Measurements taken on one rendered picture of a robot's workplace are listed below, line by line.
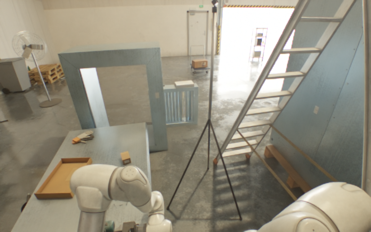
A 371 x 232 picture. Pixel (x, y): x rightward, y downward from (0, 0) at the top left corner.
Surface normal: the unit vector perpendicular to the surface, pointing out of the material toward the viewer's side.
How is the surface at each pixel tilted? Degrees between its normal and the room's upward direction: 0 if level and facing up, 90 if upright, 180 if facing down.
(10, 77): 95
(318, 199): 23
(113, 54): 90
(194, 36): 90
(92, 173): 14
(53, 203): 0
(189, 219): 0
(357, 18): 90
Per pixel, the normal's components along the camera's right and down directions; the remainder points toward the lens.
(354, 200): 0.15, -0.76
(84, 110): 0.15, 0.47
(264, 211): -0.02, -0.88
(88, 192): -0.10, -0.15
